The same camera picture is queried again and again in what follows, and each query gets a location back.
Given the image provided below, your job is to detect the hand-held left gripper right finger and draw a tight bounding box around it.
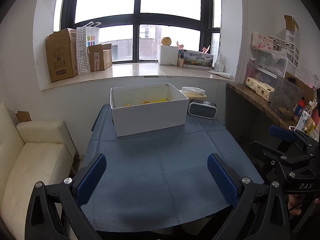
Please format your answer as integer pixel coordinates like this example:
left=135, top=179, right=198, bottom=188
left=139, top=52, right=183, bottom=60
left=207, top=153, right=292, bottom=240

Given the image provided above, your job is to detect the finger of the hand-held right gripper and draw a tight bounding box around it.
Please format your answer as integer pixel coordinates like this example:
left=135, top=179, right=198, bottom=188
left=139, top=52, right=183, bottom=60
left=269, top=125, right=320, bottom=154
left=249, top=141, right=314, bottom=178

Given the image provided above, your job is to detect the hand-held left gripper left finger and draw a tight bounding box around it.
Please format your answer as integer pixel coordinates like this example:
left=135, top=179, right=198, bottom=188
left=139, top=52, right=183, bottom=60
left=25, top=153, right=107, bottom=240

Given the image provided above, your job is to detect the white rectangular box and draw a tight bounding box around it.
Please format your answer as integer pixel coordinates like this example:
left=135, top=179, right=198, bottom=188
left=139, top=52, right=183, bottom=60
left=110, top=82, right=190, bottom=138

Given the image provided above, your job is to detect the person's right hand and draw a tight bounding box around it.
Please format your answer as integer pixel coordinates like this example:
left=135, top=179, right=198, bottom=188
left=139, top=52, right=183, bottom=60
left=287, top=194, right=304, bottom=216

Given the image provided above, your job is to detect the blue and white carton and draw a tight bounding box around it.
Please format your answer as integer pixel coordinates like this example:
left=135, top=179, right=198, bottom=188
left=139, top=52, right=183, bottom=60
left=295, top=110, right=312, bottom=132

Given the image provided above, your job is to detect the clear plastic container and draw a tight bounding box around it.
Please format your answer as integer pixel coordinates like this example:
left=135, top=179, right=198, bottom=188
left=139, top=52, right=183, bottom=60
left=270, top=75, right=304, bottom=121

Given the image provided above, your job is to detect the brown stone counter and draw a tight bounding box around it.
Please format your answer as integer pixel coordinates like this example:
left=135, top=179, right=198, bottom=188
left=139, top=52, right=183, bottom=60
left=226, top=82, right=297, bottom=131

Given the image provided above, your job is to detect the yellow patterned tissue pack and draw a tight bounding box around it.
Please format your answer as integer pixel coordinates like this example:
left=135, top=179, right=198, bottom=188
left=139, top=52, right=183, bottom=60
left=245, top=77, right=275, bottom=102

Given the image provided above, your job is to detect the cream leather sofa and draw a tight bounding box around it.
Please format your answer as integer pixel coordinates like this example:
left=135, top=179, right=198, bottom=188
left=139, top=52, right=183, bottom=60
left=0, top=102, right=77, bottom=240

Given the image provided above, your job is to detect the blue table cloth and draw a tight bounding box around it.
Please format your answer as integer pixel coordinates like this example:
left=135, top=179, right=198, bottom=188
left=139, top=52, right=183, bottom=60
left=81, top=103, right=265, bottom=232

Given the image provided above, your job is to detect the pink bottle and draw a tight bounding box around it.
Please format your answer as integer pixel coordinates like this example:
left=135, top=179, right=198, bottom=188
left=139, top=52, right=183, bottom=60
left=246, top=58, right=258, bottom=79

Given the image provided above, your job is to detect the white plastic drawer unit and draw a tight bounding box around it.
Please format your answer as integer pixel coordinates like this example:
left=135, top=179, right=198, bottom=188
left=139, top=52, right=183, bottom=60
left=254, top=29, right=300, bottom=78

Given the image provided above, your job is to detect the grey speaker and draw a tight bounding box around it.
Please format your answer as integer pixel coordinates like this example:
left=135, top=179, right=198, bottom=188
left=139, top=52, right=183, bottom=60
left=187, top=99, right=218, bottom=120

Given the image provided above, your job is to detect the rolled white paper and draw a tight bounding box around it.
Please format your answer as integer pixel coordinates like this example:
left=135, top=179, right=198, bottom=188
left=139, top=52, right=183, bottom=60
left=208, top=70, right=233, bottom=79

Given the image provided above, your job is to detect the cardboard piece behind sofa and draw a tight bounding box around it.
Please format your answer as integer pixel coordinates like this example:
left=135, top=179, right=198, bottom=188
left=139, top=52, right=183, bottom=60
left=15, top=110, right=32, bottom=123

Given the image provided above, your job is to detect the pink floral tissue pack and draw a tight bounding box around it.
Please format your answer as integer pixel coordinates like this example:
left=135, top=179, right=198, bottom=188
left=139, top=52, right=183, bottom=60
left=251, top=31, right=274, bottom=50

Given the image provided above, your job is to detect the long printed landscape box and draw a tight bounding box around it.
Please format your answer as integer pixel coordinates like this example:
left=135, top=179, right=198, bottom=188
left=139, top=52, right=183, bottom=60
left=178, top=49, right=215, bottom=70

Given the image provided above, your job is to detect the small open cardboard box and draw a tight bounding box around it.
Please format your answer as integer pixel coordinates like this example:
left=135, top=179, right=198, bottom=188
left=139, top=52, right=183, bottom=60
left=87, top=43, right=113, bottom=72

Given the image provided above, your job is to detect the large cardboard box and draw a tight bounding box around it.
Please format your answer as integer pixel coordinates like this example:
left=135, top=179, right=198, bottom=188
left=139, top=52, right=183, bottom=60
left=46, top=28, right=79, bottom=83

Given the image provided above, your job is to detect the white dotted paper bag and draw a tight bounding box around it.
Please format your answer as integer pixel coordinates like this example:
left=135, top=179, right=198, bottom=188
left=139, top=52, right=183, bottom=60
left=76, top=21, right=102, bottom=75

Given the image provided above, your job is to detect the white foam box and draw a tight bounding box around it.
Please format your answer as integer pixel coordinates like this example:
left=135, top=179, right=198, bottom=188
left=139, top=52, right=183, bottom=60
left=157, top=45, right=181, bottom=66

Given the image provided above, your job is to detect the white packet against wall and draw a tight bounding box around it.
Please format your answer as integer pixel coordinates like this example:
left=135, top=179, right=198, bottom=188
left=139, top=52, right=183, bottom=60
left=213, top=54, right=226, bottom=73

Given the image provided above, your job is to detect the cardboard flap on wall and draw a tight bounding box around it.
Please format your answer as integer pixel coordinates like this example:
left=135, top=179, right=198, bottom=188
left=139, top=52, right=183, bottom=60
left=283, top=15, right=299, bottom=31

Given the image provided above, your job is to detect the black window frame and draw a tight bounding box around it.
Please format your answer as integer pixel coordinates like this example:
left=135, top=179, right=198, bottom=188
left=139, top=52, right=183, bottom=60
left=60, top=0, right=222, bottom=63

